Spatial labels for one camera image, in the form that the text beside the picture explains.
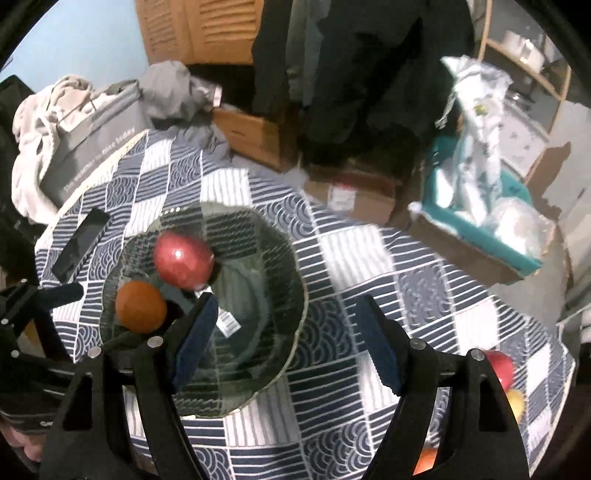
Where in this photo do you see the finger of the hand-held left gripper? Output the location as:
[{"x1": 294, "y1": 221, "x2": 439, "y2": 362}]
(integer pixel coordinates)
[
  {"x1": 102, "y1": 329, "x2": 145, "y2": 352},
  {"x1": 39, "y1": 282, "x2": 85, "y2": 306}
]

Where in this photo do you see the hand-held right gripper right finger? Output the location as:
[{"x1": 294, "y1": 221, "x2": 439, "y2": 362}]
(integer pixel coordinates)
[{"x1": 355, "y1": 294, "x2": 531, "y2": 480}]

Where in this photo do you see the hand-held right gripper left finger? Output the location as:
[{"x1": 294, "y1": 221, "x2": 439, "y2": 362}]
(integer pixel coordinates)
[{"x1": 39, "y1": 292, "x2": 220, "y2": 480}]

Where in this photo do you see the orange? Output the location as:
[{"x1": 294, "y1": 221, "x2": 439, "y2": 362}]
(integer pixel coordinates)
[
  {"x1": 115, "y1": 281, "x2": 168, "y2": 335},
  {"x1": 412, "y1": 448, "x2": 438, "y2": 476}
]

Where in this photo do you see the dark glass bowl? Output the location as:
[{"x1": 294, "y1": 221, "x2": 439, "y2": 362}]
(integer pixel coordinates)
[{"x1": 98, "y1": 202, "x2": 309, "y2": 420}]

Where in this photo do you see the red apple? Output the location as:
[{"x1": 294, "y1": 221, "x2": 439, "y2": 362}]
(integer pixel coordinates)
[
  {"x1": 153, "y1": 232, "x2": 216, "y2": 291},
  {"x1": 482, "y1": 350, "x2": 515, "y2": 391}
]

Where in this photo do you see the yellow pear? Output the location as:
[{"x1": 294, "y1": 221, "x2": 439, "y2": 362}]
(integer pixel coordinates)
[{"x1": 505, "y1": 390, "x2": 527, "y2": 423}]

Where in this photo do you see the person's left hand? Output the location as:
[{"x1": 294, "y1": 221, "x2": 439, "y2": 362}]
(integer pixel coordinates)
[{"x1": 0, "y1": 413, "x2": 44, "y2": 472}]

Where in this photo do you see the black phone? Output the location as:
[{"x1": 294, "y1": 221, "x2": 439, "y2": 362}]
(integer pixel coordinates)
[{"x1": 51, "y1": 209, "x2": 112, "y2": 281}]

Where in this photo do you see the blue white patterned tablecloth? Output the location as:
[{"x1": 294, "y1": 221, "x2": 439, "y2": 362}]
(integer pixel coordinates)
[{"x1": 34, "y1": 129, "x2": 578, "y2": 480}]

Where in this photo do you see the torn cardboard box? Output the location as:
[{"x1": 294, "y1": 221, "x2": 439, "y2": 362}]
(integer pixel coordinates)
[{"x1": 409, "y1": 203, "x2": 527, "y2": 287}]

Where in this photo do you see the cardboard box with label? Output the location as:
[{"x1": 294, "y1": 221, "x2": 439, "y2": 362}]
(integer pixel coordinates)
[{"x1": 302, "y1": 164, "x2": 402, "y2": 227}]

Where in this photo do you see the teal basket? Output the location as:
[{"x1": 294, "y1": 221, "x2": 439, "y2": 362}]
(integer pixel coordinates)
[{"x1": 422, "y1": 134, "x2": 546, "y2": 278}]

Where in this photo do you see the grey fabric bag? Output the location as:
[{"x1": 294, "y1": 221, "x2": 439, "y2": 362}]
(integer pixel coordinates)
[{"x1": 39, "y1": 80, "x2": 153, "y2": 206}]

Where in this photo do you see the clear plastic bag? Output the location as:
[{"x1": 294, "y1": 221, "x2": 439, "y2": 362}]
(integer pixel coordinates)
[{"x1": 480, "y1": 198, "x2": 555, "y2": 259}]

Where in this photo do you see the beige cloth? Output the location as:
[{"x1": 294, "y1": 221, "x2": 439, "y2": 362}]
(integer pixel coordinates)
[{"x1": 11, "y1": 74, "x2": 100, "y2": 217}]

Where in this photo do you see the brown box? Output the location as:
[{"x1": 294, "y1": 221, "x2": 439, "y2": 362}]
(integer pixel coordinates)
[{"x1": 212, "y1": 104, "x2": 301, "y2": 171}]

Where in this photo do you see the white printed rice bag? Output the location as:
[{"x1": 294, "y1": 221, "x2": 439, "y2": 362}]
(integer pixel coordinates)
[{"x1": 436, "y1": 55, "x2": 513, "y2": 227}]

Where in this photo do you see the grey cloth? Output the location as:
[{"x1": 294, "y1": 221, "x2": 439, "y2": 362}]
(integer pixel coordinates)
[{"x1": 139, "y1": 60, "x2": 227, "y2": 121}]

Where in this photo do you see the white patterned storage box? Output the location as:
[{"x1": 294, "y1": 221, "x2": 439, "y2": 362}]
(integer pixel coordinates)
[{"x1": 501, "y1": 99, "x2": 550, "y2": 176}]

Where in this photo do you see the dark hanging coat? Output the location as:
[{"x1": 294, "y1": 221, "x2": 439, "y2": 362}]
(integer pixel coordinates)
[{"x1": 252, "y1": 0, "x2": 476, "y2": 162}]

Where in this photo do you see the wooden louvered cabinet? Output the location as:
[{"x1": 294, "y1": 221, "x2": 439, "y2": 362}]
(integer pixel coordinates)
[{"x1": 134, "y1": 0, "x2": 266, "y2": 65}]

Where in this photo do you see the wooden shelf rack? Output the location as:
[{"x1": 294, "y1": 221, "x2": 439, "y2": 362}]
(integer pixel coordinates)
[{"x1": 475, "y1": 0, "x2": 573, "y2": 134}]

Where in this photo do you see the white pot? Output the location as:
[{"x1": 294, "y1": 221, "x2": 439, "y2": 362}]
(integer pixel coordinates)
[{"x1": 501, "y1": 30, "x2": 546, "y2": 70}]

